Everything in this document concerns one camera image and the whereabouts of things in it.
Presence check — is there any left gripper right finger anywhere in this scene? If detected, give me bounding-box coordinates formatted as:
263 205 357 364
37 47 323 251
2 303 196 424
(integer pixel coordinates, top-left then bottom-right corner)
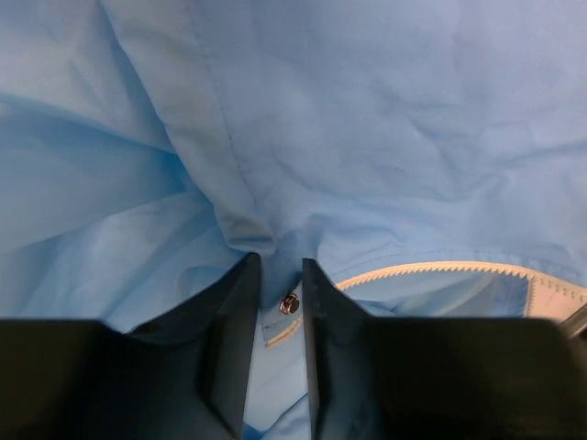
302 259 586 439

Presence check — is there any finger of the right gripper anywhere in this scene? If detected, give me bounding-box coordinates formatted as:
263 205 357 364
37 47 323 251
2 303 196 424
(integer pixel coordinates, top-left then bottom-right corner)
559 304 587 342

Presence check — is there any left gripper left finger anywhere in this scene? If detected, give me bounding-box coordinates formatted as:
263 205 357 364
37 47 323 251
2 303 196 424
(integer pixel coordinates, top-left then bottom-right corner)
1 254 261 439

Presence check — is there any light blue zip jacket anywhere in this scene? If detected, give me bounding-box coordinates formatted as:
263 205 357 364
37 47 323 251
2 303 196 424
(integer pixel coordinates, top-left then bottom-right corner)
1 1 586 439

